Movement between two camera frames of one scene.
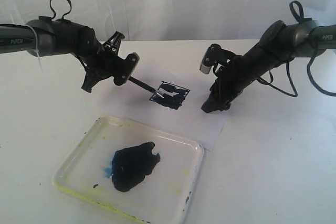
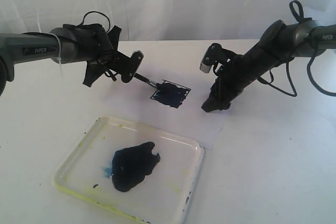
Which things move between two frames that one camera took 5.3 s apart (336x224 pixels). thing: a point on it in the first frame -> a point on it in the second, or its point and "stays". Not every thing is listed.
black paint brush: [151, 90] -> [145, 79]
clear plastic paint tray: [133, 170] stays
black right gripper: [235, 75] stays
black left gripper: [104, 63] stays
